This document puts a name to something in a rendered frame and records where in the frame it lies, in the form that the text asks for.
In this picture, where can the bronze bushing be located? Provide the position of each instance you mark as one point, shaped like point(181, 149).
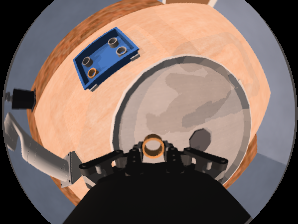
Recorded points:
point(91, 71)
point(153, 153)

